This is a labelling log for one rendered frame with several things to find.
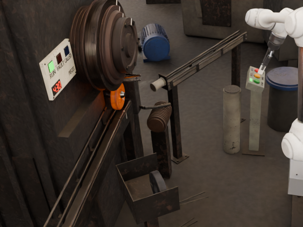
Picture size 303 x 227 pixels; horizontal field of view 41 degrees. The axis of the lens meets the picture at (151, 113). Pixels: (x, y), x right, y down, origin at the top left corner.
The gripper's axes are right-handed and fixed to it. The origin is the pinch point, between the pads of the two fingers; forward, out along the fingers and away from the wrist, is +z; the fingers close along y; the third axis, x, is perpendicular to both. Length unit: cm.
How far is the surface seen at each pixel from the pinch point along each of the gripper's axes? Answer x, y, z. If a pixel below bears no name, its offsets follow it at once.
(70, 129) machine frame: -85, 103, 12
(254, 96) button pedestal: 4.3, -2.3, 21.9
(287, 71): 27, -49, 18
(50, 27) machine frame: -105, 92, -29
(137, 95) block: -68, 39, 25
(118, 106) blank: -72, 66, 18
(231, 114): -6.0, 2.8, 38.5
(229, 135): 0, 3, 56
